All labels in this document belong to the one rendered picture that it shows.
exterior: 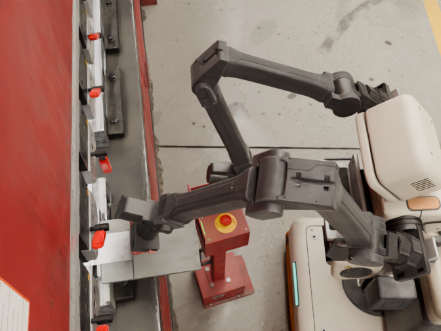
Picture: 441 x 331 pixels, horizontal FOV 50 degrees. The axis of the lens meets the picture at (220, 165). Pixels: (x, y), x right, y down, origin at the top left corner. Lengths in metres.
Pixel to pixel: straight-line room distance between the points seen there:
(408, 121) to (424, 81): 2.10
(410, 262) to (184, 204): 0.52
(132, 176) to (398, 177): 0.85
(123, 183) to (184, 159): 1.09
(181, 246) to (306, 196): 0.63
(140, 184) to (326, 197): 0.90
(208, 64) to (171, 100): 1.72
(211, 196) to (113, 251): 0.51
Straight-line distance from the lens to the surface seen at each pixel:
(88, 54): 1.44
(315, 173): 0.78
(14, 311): 0.64
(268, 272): 2.37
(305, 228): 2.17
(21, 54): 0.80
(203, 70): 1.17
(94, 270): 1.35
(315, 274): 2.10
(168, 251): 1.32
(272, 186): 0.77
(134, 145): 1.65
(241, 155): 1.42
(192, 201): 0.96
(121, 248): 1.34
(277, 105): 2.87
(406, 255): 1.15
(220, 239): 1.57
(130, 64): 1.88
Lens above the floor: 2.23
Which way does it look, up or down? 59 degrees down
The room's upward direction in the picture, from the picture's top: 1 degrees clockwise
